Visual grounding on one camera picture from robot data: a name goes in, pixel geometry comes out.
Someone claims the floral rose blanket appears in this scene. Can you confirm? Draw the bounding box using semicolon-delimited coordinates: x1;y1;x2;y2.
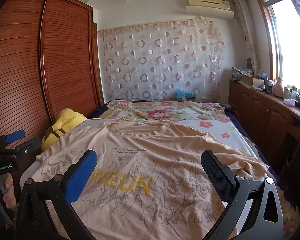
99;100;300;240

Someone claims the wooden sideboard cabinet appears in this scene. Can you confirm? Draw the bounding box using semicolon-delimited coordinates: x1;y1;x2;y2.
228;81;300;173

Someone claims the white flower print sheet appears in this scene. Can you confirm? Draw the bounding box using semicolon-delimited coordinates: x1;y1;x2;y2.
19;119;271;240

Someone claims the tied window curtain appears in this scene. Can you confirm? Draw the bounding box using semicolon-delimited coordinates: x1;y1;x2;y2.
234;0;260;74

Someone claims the stack of papers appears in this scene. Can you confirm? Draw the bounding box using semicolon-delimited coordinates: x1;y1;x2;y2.
231;67;254;80

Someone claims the sheer circle pattern curtain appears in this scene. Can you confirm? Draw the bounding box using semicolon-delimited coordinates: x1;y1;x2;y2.
98;19;225;101

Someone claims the person left hand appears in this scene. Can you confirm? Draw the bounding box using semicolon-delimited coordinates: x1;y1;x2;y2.
3;173;16;209

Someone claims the beige printed t-shirt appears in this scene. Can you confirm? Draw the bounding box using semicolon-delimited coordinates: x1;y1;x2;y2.
36;120;271;240

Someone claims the cardboard box on cabinet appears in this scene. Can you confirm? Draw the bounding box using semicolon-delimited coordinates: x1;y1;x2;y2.
241;74;264;88

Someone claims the pink bottle on sill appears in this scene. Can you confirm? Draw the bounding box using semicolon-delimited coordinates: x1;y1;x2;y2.
273;76;284;98

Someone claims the yellow plush toy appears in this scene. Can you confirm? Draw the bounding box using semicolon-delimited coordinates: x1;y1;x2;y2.
41;108;87;152

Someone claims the window with wooden frame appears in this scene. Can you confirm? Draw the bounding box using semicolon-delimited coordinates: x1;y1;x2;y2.
257;0;300;93

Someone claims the wall air conditioner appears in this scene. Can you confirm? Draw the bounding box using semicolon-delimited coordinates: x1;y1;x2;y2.
186;0;234;20

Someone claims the blue tissue box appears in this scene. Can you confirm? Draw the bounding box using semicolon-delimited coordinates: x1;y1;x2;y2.
175;89;196;102

